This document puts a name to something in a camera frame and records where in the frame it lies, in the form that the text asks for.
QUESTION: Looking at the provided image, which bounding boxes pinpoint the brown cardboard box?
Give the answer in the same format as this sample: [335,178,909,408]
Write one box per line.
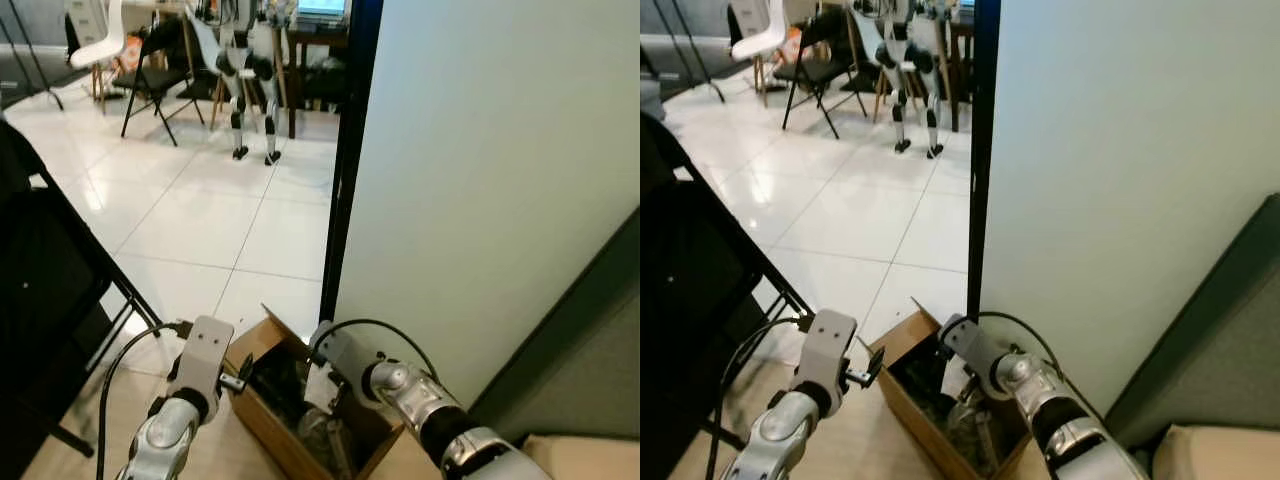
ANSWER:
[868,298,1036,480]
[225,305,406,480]

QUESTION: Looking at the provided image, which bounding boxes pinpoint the clear plastic bottle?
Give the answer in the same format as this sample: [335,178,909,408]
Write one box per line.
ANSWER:
[295,405,356,476]
[945,395,1001,471]

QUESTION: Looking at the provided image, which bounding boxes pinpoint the bed mattress with beige sheet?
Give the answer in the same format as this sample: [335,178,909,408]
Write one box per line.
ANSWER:
[1150,425,1280,480]
[520,432,641,480]

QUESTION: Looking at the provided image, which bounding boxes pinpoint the silver standing humanoid robot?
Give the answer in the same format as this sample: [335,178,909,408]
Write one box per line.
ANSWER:
[850,0,951,159]
[190,0,301,166]

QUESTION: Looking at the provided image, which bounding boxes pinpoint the black folding chair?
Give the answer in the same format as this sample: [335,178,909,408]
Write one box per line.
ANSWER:
[782,10,866,139]
[112,15,206,146]

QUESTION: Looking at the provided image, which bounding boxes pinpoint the dark wooden table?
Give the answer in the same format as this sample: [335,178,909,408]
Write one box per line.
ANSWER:
[285,15,351,141]
[940,10,976,133]

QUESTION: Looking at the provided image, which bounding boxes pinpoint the white shell chair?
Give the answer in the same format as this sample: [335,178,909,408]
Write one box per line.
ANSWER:
[730,0,791,106]
[68,0,126,111]

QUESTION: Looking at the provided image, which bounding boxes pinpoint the black tripod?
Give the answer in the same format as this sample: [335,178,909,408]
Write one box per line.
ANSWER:
[0,20,66,111]
[640,0,726,106]

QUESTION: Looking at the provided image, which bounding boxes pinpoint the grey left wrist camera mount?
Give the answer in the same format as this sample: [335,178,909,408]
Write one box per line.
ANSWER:
[170,315,236,401]
[795,308,859,396]

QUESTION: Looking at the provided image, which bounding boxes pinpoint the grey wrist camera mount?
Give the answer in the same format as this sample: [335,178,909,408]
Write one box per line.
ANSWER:
[795,308,859,396]
[940,313,1011,386]
[310,320,386,386]
[170,315,236,401]

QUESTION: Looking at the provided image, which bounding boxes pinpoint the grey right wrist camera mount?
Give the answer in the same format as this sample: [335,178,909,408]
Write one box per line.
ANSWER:
[310,320,386,386]
[940,313,1011,386]

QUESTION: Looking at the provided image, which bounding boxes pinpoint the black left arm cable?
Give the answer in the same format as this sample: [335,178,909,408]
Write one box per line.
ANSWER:
[95,320,191,480]
[705,315,811,480]

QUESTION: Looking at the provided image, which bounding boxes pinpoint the black fabric frame stand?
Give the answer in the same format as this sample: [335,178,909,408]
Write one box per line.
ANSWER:
[0,120,163,461]
[640,110,813,480]

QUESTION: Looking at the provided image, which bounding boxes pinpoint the black door frame post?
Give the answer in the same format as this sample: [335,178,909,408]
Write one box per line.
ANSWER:
[965,0,1003,319]
[318,0,384,323]

